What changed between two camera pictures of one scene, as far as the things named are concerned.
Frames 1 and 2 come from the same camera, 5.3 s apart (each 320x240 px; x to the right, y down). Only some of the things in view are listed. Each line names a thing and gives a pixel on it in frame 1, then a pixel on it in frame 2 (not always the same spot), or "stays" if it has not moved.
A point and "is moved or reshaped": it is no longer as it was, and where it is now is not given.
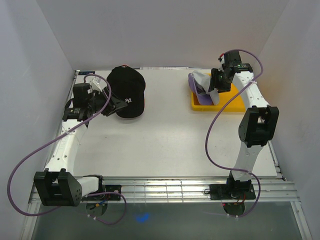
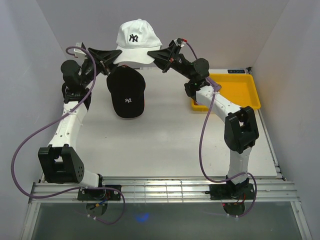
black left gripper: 114,104 to 110,56
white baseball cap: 203,78 is moved or reshaped
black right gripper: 215,73 to 164,59
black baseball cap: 128,84 stays
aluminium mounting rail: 192,189 stays
